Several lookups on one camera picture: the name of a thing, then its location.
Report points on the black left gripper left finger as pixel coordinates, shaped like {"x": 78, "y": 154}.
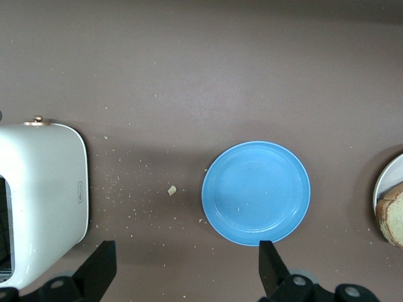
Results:
{"x": 94, "y": 270}

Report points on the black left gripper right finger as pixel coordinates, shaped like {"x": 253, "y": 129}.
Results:
{"x": 270, "y": 267}

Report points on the toasted bread slice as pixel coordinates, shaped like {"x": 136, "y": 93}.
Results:
{"x": 395, "y": 220}

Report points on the blue plate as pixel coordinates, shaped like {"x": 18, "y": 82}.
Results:
{"x": 255, "y": 193}

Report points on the beige plate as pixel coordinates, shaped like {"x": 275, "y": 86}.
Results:
{"x": 392, "y": 176}

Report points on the white toaster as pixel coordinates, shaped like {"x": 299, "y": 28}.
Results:
{"x": 47, "y": 188}

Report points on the small bread crumb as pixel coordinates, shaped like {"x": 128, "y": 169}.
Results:
{"x": 172, "y": 190}

